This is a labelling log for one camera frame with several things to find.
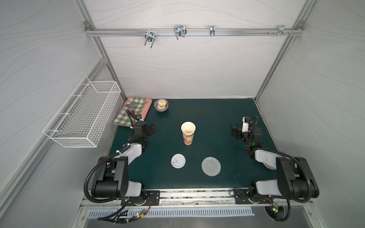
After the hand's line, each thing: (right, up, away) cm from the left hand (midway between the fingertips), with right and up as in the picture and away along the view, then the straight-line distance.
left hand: (144, 125), depth 92 cm
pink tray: (-5, +13, +24) cm, 28 cm away
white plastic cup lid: (+22, -21, -6) cm, 32 cm away
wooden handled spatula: (-17, +14, +23) cm, 32 cm away
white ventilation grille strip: (+3, -41, -23) cm, 47 cm away
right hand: (+63, 0, 0) cm, 63 cm away
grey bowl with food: (+8, +14, +17) cm, 23 cm away
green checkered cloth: (-23, +4, +18) cm, 29 cm away
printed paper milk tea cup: (+29, -1, -6) cm, 29 cm away
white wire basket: (-25, +5, -24) cm, 35 cm away
